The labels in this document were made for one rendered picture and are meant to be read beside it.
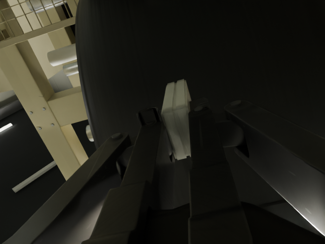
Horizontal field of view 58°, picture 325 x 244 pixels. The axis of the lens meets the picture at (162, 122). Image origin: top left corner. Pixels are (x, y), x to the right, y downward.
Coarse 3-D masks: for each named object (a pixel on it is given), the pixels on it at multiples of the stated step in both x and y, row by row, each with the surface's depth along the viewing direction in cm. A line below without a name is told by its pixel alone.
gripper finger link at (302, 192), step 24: (240, 120) 12; (264, 120) 12; (264, 144) 11; (288, 144) 9; (312, 144) 9; (264, 168) 12; (288, 168) 10; (312, 168) 8; (288, 192) 10; (312, 192) 8; (312, 216) 9
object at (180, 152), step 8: (168, 88) 21; (168, 96) 18; (168, 104) 17; (168, 112) 16; (168, 120) 16; (176, 120) 16; (168, 128) 16; (176, 128) 16; (176, 136) 16; (176, 144) 16; (176, 152) 16; (184, 152) 16
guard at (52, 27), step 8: (40, 0) 81; (64, 0) 81; (32, 8) 82; (48, 16) 83; (8, 24) 84; (40, 24) 84; (56, 24) 83; (64, 24) 83; (72, 24) 83; (32, 32) 84; (40, 32) 84; (48, 32) 84; (8, 40) 85; (16, 40) 85; (24, 40) 85; (0, 48) 87
